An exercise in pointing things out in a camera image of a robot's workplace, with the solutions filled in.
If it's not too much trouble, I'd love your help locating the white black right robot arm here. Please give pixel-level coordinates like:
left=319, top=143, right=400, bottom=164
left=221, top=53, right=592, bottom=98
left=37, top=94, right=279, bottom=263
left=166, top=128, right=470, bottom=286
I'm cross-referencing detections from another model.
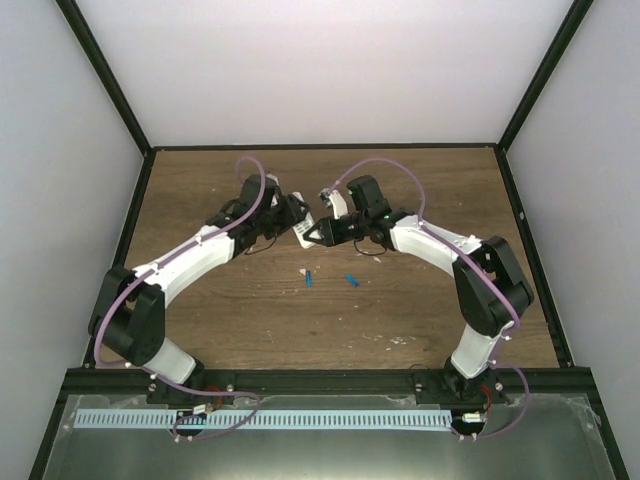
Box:
left=303, top=175, right=534, bottom=403

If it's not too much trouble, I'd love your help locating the light blue slotted cable duct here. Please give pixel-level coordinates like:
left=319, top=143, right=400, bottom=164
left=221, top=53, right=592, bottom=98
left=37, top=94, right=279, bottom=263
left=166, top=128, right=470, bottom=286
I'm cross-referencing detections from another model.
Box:
left=73, top=409, right=452, bottom=432

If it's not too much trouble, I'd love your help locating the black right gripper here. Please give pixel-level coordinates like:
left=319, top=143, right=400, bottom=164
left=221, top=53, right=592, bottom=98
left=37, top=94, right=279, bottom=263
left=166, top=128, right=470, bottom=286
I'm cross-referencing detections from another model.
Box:
left=306, top=213, right=369, bottom=248

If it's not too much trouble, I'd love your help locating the white air conditioner remote control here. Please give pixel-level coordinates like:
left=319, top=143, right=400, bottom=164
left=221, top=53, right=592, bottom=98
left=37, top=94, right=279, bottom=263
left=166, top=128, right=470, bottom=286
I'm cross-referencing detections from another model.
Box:
left=293, top=212, right=314, bottom=249

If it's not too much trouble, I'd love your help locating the metal front plate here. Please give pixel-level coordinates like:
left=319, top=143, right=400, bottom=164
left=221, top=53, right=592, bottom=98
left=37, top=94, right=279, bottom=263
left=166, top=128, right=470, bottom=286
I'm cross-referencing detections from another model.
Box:
left=44, top=394, right=614, bottom=479

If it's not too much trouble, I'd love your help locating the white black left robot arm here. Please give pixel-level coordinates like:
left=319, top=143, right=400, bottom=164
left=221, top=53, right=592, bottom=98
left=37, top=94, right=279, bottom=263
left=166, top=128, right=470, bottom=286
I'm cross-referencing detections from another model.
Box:
left=88, top=174, right=310, bottom=404

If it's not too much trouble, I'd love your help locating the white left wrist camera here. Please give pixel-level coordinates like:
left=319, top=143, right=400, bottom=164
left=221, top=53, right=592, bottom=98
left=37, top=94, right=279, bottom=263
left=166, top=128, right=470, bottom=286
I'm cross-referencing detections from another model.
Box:
left=291, top=191, right=308, bottom=208

